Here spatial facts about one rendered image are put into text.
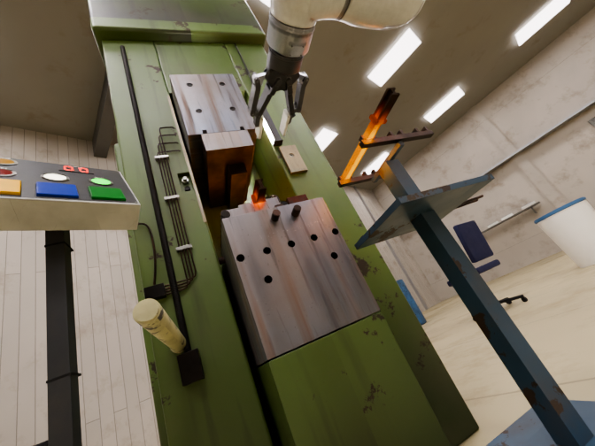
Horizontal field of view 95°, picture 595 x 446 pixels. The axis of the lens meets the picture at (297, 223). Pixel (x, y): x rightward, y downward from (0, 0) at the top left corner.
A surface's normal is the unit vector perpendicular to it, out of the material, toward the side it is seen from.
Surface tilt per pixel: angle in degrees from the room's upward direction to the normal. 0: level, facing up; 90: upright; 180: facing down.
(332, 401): 90
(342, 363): 90
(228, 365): 90
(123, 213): 150
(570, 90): 90
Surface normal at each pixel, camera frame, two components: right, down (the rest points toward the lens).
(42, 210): 0.62, 0.45
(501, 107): -0.71, -0.01
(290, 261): 0.23, -0.50
